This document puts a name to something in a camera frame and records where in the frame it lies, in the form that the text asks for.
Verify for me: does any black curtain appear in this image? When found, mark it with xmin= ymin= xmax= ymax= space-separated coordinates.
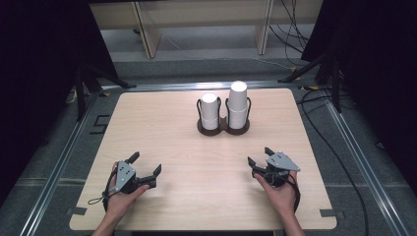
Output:
xmin=300 ymin=0 xmax=417 ymax=186
xmin=0 ymin=0 xmax=120 ymax=201

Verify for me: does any black metal stand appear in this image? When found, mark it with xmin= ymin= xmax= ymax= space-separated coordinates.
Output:
xmin=72 ymin=62 xmax=138 ymax=122
xmin=277 ymin=48 xmax=342 ymax=114

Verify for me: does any light wooden bench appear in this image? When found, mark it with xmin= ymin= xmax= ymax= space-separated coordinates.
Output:
xmin=89 ymin=0 xmax=324 ymax=60

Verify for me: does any black cord on left gripper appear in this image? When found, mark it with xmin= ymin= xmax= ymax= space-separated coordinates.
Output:
xmin=87 ymin=168 xmax=119 ymax=212

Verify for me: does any metal floor rail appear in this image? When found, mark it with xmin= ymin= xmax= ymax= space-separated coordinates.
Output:
xmin=19 ymin=89 xmax=99 ymax=236
xmin=323 ymin=92 xmax=412 ymax=236
xmin=100 ymin=80 xmax=298 ymax=92

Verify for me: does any tall stack of white cups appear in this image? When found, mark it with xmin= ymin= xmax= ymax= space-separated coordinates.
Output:
xmin=226 ymin=80 xmax=249 ymax=130

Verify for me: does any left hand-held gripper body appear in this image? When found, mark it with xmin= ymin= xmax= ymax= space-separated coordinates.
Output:
xmin=112 ymin=160 xmax=148 ymax=195

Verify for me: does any person's right hand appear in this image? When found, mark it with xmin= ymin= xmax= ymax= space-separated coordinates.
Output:
xmin=254 ymin=170 xmax=299 ymax=216

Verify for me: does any black strap on right gripper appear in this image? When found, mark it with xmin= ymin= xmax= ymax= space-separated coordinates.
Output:
xmin=288 ymin=178 xmax=302 ymax=214

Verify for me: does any dark brown double cup holder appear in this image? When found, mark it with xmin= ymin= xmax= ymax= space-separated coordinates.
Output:
xmin=196 ymin=96 xmax=253 ymax=137

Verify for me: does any long black floor cable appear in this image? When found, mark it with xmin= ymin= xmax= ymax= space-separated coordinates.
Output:
xmin=296 ymin=88 xmax=370 ymax=236

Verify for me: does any bundle of black cables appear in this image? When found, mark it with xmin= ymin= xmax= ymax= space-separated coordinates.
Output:
xmin=268 ymin=0 xmax=312 ymax=67

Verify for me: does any person's left hand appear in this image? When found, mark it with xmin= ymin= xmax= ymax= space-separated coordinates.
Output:
xmin=105 ymin=162 xmax=150 ymax=216

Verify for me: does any short stack of white cups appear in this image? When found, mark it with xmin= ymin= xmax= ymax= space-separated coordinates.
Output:
xmin=200 ymin=92 xmax=220 ymax=131

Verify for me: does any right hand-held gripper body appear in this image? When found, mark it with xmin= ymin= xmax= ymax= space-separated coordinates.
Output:
xmin=257 ymin=151 xmax=301 ymax=189

